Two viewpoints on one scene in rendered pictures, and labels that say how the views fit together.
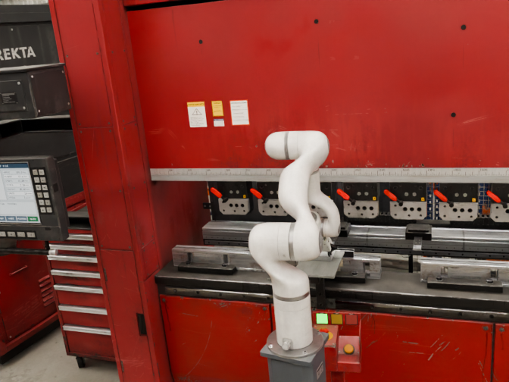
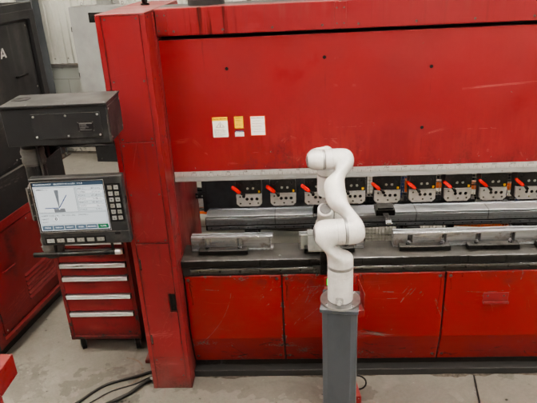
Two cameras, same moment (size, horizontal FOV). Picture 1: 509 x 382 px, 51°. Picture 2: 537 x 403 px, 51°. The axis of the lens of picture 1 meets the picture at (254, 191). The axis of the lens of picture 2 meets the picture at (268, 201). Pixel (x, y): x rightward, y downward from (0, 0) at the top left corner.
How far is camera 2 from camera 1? 1.13 m
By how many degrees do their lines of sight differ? 17
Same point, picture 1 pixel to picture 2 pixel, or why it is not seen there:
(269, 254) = (332, 241)
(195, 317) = (216, 291)
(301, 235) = (354, 227)
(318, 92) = (323, 110)
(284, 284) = (340, 261)
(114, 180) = (154, 185)
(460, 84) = (427, 105)
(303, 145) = (337, 160)
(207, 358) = (224, 323)
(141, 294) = (173, 277)
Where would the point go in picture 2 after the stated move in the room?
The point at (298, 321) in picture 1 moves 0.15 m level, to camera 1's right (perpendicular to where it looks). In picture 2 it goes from (348, 285) to (377, 279)
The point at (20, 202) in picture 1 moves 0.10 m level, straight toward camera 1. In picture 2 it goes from (91, 213) to (101, 218)
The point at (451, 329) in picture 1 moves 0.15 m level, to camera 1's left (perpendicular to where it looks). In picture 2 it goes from (417, 278) to (394, 284)
